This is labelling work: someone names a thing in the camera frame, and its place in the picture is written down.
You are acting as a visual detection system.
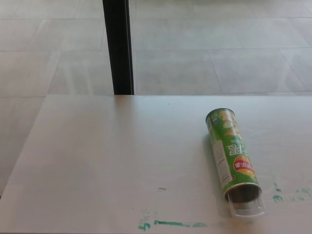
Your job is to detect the green chips can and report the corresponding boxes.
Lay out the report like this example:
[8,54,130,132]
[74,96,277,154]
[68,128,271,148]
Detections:
[205,107,261,203]

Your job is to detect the clear plastic lid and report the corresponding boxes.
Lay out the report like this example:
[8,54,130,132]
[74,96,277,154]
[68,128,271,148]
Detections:
[225,192,267,218]

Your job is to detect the black vertical pillar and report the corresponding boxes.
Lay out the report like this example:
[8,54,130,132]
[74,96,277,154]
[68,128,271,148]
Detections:
[102,0,135,96]

